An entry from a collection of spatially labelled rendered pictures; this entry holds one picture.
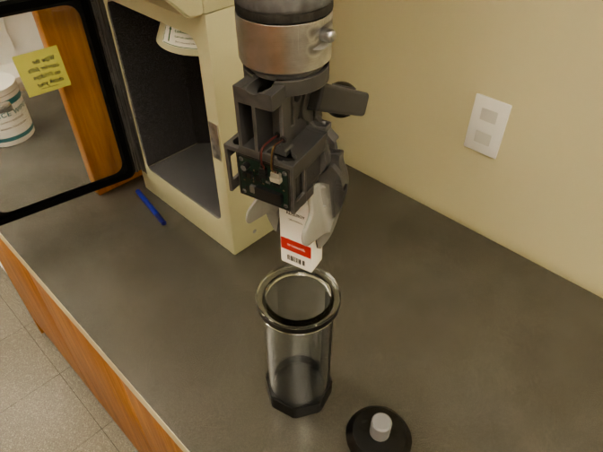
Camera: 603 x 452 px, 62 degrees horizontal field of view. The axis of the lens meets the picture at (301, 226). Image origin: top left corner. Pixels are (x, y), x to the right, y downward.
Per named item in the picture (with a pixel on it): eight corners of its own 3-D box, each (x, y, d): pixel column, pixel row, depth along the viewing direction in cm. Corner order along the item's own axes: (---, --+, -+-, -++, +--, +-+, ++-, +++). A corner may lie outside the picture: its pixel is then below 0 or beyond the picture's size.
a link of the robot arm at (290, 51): (269, -15, 42) (357, 1, 39) (272, 39, 45) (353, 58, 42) (214, 14, 37) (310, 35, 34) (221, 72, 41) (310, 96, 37)
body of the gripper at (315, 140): (227, 195, 48) (211, 75, 40) (275, 150, 53) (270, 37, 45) (297, 221, 45) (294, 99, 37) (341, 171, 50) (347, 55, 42)
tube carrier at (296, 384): (345, 372, 80) (354, 281, 65) (312, 430, 73) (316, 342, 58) (286, 343, 84) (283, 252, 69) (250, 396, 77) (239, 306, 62)
